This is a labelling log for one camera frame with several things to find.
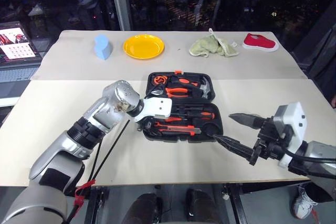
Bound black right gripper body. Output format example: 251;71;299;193
249;116;287;166

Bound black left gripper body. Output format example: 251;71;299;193
135;115;159;133

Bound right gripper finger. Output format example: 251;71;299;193
228;112;264;130
212;134;255;161

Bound screwdriver black orange handle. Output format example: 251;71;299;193
164;116;200;124
171;106;216;121

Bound black orange utility knife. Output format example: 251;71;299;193
154;121;202;136

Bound pliers with orange handles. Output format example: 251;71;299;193
151;87;190;98

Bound black tool case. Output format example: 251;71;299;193
143;70;225;144

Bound orange black tape measure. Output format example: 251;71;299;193
153;75;167;87

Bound dark rounded shape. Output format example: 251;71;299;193
185;188;224;224
128;192;164;224

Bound white sneaker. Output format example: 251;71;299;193
292;184;320;220

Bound yellow plate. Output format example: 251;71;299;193
122;34;166;60

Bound red shoe white sole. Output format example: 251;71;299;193
241;33;279;52

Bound green cloth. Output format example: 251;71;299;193
189;28;240;58

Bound blue foam sponge block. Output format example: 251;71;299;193
93;34;113;61

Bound open laptop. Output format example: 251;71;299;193
0;20;43;107

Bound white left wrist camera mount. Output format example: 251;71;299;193
134;97;173;123

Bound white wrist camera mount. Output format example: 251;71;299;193
134;97;173;123
272;101;307;168

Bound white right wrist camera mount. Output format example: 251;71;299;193
272;101;307;168

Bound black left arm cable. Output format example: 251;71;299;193
67;119;131;224

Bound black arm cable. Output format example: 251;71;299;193
67;119;131;224
283;148;336;178

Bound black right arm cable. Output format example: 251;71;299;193
283;148;336;178

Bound claw hammer orange black handle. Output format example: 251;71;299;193
167;75;213;101

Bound red cable tie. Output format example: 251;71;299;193
74;178;97;207

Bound grey window frame post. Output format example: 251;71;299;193
109;0;133;32

